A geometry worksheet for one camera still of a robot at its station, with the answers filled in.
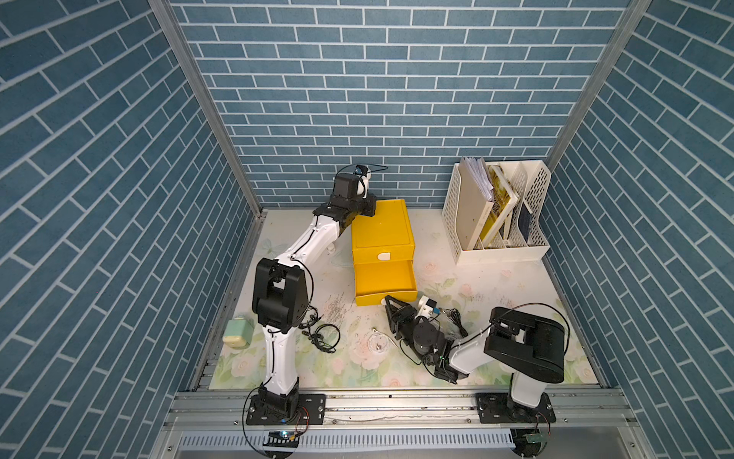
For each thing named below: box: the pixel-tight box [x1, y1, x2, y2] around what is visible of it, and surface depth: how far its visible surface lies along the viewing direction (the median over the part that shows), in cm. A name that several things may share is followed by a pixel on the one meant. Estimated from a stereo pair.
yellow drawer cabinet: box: [350, 198, 418, 307], surface depth 87 cm
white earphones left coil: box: [367, 327, 400, 354], surface depth 87 cm
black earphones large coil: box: [298, 305, 324, 331], surface depth 91 cm
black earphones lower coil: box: [307, 323, 342, 354], surface depth 88 cm
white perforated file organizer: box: [441, 159, 552, 266], surface depth 102 cm
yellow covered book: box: [479, 164, 519, 247], surface depth 95 cm
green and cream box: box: [221, 316, 254, 350], surface depth 81 cm
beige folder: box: [456, 159, 495, 251], surface depth 90 cm
